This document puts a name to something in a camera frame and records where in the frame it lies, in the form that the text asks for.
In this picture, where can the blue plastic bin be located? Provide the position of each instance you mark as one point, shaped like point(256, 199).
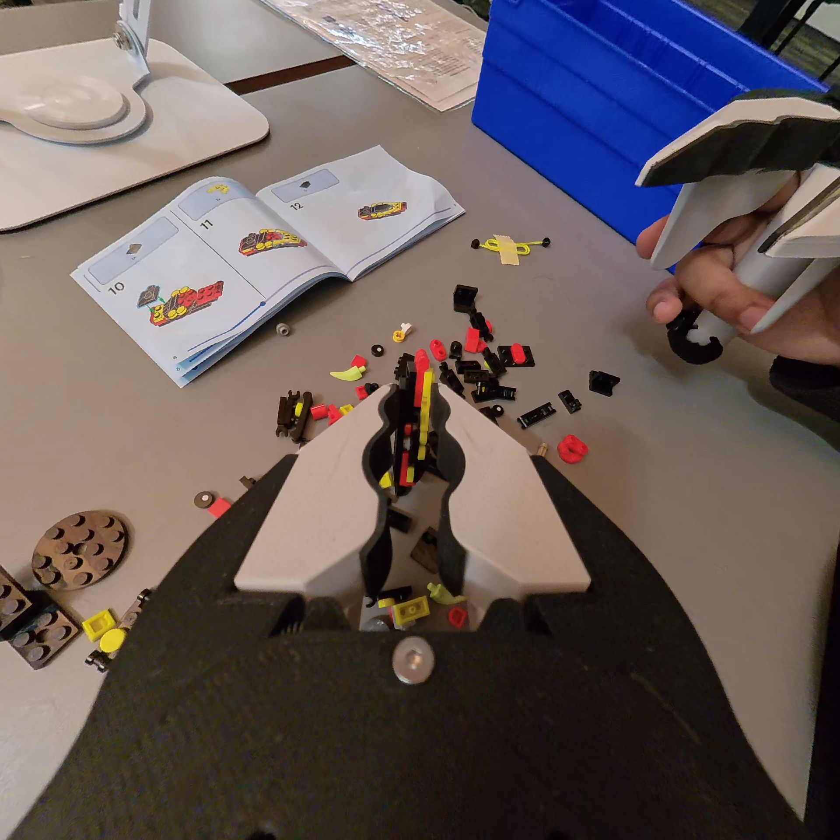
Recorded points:
point(590, 98)

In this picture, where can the lego instruction booklet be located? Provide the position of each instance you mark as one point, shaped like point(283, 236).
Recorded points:
point(295, 249)

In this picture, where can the person's right hand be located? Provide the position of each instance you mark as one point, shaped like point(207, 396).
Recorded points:
point(709, 282)

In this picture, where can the pile of loose lego pieces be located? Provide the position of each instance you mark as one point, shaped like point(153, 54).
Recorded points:
point(535, 413)

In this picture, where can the round brown lego plate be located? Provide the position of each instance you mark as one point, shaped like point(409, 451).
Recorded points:
point(79, 551)

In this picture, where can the small brown round lego tile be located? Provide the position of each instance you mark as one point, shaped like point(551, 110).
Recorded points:
point(204, 500)

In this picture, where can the yellow square lego plate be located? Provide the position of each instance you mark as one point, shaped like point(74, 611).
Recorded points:
point(98, 623)

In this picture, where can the partly built lego car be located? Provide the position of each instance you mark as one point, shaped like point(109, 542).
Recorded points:
point(426, 407)

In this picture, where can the yellow round lego tile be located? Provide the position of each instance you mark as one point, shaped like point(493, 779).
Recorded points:
point(113, 641)

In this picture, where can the clear plastic bag with paper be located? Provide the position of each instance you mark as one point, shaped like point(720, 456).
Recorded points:
point(407, 46)

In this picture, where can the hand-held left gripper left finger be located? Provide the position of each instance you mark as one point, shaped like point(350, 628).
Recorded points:
point(315, 525)

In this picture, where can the small red lego brick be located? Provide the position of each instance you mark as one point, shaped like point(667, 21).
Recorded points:
point(221, 508)

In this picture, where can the white stand with flat base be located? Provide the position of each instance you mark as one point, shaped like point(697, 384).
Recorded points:
point(197, 131)

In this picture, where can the dark square lego plate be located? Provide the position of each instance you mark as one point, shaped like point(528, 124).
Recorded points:
point(43, 640)
point(13, 600)

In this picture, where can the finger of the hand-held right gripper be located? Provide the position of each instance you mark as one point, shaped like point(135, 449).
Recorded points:
point(722, 148)
point(817, 239)

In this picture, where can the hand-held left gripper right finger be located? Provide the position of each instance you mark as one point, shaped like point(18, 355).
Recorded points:
point(512, 525)

